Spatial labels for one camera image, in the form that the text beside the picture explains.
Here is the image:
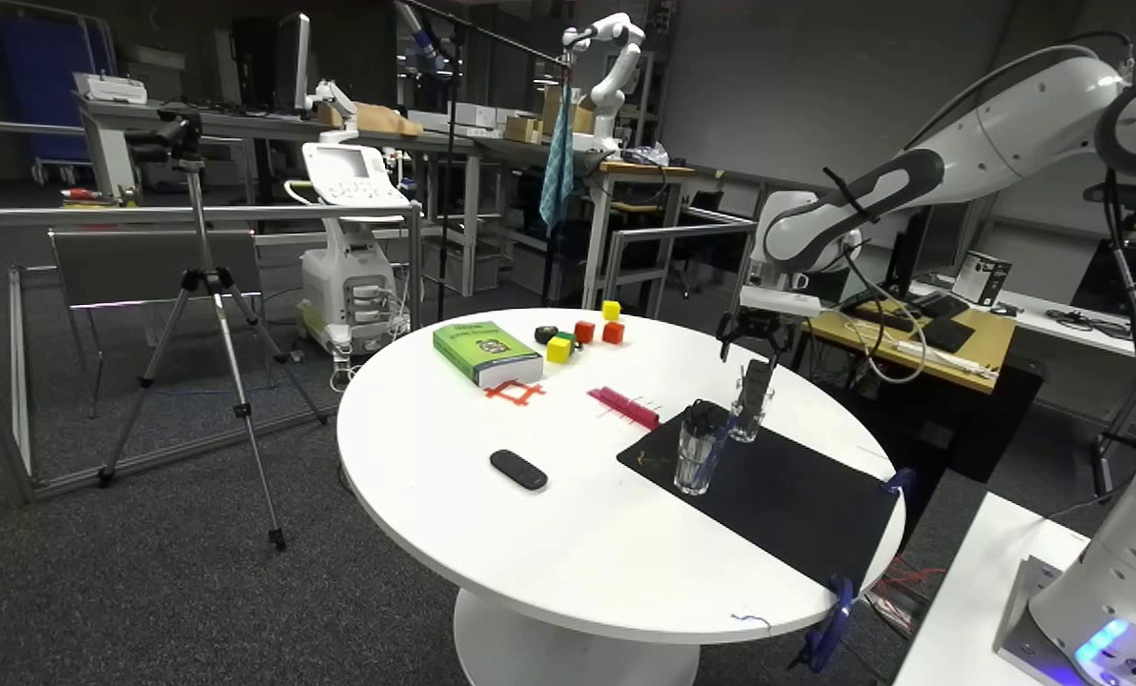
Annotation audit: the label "black camera tripod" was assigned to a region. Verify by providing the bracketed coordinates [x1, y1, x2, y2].
[90, 110, 293, 555]

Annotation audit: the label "tan cardboard box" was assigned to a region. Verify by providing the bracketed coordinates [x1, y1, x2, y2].
[344, 102, 431, 140]

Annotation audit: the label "wooden top desk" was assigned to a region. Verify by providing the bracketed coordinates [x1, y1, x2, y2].
[801, 294, 1022, 388]

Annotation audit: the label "gray metal railing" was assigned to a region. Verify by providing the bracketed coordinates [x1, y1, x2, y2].
[597, 205, 760, 320]

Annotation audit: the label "metal scissors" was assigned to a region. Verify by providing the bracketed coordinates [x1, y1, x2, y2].
[718, 353, 752, 442]

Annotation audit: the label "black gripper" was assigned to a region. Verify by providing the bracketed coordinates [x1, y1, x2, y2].
[713, 308, 755, 374]

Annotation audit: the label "pink comb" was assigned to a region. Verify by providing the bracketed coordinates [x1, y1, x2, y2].
[584, 386, 663, 435]

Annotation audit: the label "long gray workbench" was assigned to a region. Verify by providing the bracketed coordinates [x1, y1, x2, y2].
[77, 93, 573, 317]

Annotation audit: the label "white robot base platform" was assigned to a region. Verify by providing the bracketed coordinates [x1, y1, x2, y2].
[887, 487, 1093, 686]

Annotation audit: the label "black camera stand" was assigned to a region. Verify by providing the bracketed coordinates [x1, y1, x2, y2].
[1084, 172, 1136, 502]

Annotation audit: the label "clear plastic bottle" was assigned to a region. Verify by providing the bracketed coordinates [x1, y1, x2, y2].
[324, 320, 360, 396]

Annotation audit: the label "clear glass cup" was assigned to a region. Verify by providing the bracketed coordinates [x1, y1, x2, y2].
[718, 374, 779, 448]
[670, 401, 727, 499]

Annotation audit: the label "blue panel cart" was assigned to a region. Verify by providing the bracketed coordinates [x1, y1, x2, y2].
[0, 2, 121, 168]

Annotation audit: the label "orange plastic clip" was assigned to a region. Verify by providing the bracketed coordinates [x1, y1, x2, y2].
[485, 377, 549, 410]

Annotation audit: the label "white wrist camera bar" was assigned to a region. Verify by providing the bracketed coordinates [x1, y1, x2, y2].
[736, 285, 828, 322]

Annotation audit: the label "white round table pedestal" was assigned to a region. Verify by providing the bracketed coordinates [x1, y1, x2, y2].
[449, 583, 705, 686]

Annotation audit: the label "black oval remote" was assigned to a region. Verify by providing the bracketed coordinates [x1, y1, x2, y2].
[485, 447, 551, 496]

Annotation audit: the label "green book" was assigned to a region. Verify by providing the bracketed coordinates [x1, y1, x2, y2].
[431, 317, 549, 392]

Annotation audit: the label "white medical cart machine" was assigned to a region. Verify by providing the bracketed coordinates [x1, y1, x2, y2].
[281, 132, 418, 360]

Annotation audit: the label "black rectangular mat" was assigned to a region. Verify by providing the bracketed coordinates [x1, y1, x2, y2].
[614, 396, 916, 598]

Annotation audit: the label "black boom light stand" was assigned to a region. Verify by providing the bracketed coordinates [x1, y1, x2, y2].
[393, 0, 577, 322]

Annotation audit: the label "blue hanging towel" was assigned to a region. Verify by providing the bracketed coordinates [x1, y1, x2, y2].
[532, 118, 584, 238]

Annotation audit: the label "gray metal frame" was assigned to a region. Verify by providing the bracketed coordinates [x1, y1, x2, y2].
[0, 198, 431, 502]

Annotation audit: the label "small white box device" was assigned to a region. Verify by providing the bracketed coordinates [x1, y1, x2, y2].
[74, 71, 152, 110]

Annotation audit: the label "white leg side table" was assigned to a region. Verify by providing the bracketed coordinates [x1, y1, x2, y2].
[579, 154, 700, 311]

